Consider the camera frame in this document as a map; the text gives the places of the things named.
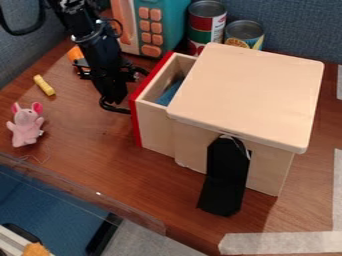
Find black cable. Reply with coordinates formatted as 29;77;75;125
0;0;50;37

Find red and green can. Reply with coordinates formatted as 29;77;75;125
185;0;229;57

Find blue cloth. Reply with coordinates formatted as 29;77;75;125
153;78;186;107

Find drawer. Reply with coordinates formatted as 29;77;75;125
97;50;200;158

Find yellow and blue can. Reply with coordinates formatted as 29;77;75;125
223;19;266;51

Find cabinet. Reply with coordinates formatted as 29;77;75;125
165;41;326;198

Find yellow block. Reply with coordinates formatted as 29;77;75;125
32;73;58;98

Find pink plush mouse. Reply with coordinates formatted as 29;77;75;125
4;101;47;149

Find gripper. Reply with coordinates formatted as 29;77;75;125
72;31;151;105

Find orange toy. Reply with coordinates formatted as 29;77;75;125
65;45;87;64

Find toy microwave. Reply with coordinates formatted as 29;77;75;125
109;0;194;60

